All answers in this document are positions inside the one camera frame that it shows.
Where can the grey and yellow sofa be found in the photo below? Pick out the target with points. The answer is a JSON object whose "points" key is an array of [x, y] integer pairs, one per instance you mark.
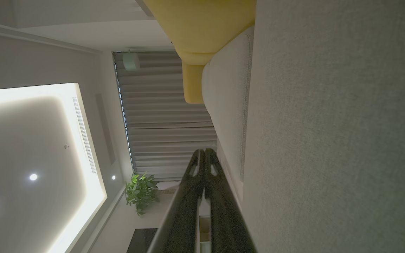
{"points": [[329, 123]]}

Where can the green leafy potted plant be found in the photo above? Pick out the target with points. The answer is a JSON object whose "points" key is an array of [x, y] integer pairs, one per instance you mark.
{"points": [[141, 193]]}

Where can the grey sofa seat cushion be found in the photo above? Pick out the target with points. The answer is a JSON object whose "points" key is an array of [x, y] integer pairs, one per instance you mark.
{"points": [[227, 98]]}

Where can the mint green lamp shade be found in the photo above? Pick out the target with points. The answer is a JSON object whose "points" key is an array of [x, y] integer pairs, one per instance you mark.
{"points": [[131, 61]]}

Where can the grey pleated curtain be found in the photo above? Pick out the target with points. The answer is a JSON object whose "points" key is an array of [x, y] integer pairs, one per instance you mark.
{"points": [[164, 105]]}

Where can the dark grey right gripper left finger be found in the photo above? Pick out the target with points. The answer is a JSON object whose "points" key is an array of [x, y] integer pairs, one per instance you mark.
{"points": [[185, 211]]}

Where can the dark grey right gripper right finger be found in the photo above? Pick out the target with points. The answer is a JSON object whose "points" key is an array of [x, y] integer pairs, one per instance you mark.
{"points": [[223, 218]]}

